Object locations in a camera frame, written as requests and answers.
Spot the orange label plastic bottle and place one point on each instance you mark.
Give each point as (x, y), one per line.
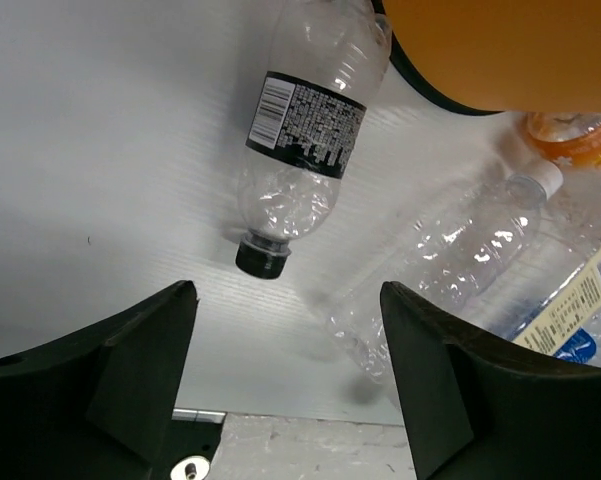
(572, 141)

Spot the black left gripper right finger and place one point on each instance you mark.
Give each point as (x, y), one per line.
(476, 406)

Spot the clear unlabelled plastic bottle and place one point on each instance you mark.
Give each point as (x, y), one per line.
(449, 260)

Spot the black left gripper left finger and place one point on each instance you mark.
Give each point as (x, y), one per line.
(97, 403)

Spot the orange cylindrical bin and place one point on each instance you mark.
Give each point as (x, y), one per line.
(478, 57)

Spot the clear bottle black label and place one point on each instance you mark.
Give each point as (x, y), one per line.
(326, 63)

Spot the clear bottle cream label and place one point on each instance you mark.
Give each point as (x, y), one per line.
(549, 300)

